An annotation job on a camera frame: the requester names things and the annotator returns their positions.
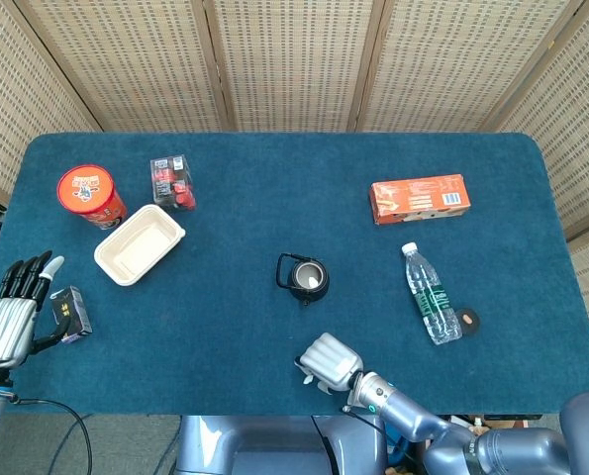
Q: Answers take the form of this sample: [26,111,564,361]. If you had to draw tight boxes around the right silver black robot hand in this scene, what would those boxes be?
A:
[293,332,365,395]

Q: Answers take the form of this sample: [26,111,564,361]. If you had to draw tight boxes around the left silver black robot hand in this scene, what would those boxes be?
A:
[0,250,73,370]

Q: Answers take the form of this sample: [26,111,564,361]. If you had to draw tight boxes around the black teapot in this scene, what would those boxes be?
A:
[275,252,331,308]

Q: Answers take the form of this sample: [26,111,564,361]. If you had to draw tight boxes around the small black round disc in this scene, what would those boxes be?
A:
[455,307,482,335]

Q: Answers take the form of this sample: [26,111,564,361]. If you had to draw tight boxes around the small black gold-print box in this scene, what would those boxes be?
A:
[49,285,93,344]

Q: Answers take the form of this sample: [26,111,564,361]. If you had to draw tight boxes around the grey-blue robot torso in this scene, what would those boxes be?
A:
[174,414,389,475]

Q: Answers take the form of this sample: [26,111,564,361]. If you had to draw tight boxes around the clear water bottle green label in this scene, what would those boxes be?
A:
[401,241,464,346]

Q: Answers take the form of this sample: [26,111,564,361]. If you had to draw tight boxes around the beige plastic food container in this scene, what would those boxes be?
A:
[93,203,187,287]

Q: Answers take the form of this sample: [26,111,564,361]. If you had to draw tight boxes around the red instant noodle cup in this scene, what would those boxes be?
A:
[56,164,129,232]

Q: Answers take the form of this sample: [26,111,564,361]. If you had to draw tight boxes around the blue carpet table cloth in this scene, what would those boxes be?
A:
[0,132,589,416]

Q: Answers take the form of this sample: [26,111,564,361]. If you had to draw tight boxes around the orange snack carton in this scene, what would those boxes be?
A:
[369,173,472,227]

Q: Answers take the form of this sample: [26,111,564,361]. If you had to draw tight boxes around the clear box with red items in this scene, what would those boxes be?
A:
[149,154,197,213]

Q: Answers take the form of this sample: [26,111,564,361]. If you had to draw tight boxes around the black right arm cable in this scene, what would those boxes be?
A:
[342,404,393,459]

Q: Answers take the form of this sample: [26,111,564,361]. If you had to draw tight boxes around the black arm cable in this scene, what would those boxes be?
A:
[342,404,393,459]
[6,395,93,475]

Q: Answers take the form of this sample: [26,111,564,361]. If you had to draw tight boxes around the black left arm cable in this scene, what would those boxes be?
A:
[6,395,93,475]

